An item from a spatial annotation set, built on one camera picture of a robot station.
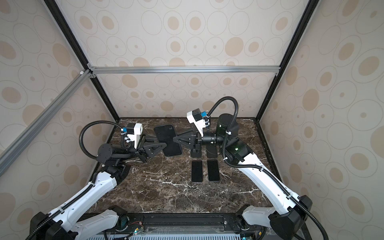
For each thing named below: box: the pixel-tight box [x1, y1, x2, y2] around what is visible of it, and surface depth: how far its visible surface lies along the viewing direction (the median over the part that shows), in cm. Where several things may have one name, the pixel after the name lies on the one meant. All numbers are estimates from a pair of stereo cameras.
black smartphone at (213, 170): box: [207, 159, 220, 181], surface depth 94 cm
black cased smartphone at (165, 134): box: [154, 124, 182, 157], surface depth 53 cm
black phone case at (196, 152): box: [191, 148, 202, 158], surface depth 52 cm
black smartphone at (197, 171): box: [191, 160, 203, 183], surface depth 94 cm
